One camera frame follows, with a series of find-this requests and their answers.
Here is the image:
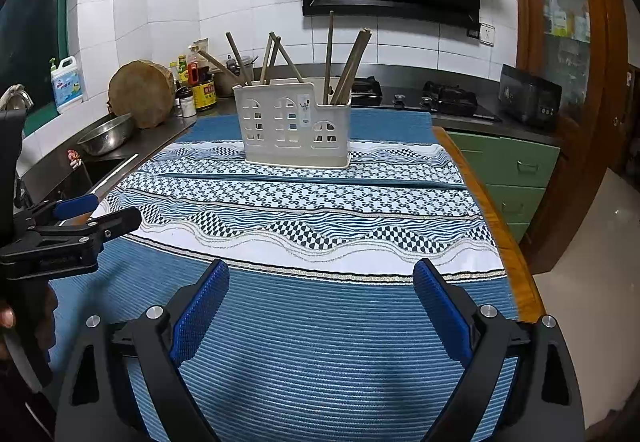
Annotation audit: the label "black gas stove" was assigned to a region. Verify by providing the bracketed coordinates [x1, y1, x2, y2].
[350, 76, 502, 123]

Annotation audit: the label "white wall socket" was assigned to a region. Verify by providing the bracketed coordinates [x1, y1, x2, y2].
[467, 22, 497, 47]

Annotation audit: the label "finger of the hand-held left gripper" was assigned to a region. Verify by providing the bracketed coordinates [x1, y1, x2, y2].
[22, 193, 100, 226]
[75, 205, 144, 244]

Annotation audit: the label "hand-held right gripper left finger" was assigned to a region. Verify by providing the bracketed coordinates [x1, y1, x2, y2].
[52, 258, 231, 442]

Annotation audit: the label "black countertop appliance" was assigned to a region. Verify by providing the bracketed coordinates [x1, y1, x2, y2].
[499, 64, 563, 130]

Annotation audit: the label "steel cooking pot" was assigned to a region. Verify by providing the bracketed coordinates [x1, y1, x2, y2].
[214, 55, 258, 99]

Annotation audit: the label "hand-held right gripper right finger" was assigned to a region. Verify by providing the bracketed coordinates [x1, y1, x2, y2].
[412, 257, 586, 442]

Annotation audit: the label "steel kitchen sink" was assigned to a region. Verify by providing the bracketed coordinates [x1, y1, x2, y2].
[20, 155, 126, 203]

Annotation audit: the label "steel faucet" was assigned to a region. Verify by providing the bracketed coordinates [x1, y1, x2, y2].
[0, 83, 33, 112]

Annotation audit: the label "dark window with green frame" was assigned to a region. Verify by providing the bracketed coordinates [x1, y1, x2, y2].
[0, 0, 83, 138]

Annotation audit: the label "white plastic chopstick holder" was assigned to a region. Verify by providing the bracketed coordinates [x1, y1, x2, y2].
[233, 81, 353, 170]

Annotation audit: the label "round wooden cutting board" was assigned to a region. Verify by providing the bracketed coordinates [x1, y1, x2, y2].
[108, 61, 177, 129]

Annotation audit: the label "bunch of wooden chopsticks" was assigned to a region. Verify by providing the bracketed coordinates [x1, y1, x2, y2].
[197, 11, 373, 106]

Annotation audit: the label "green drawer cabinet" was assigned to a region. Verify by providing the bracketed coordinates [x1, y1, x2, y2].
[445, 129, 562, 243]

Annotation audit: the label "blue patterned tablecloth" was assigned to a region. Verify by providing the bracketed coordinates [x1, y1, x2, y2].
[47, 107, 521, 442]

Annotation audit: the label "wooden glass door cabinet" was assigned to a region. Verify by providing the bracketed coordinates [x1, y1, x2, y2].
[505, 0, 640, 273]

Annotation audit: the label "white detergent jug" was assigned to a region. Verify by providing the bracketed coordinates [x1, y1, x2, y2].
[49, 55, 85, 114]

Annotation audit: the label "steel colander bowl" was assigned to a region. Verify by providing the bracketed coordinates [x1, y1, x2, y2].
[76, 113, 136, 157]

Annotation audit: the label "stainless steel kitchen counter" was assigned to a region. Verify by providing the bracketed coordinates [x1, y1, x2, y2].
[75, 62, 563, 158]

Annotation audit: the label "cluster of condiment bottles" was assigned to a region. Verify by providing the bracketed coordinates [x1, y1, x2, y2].
[167, 38, 221, 115]

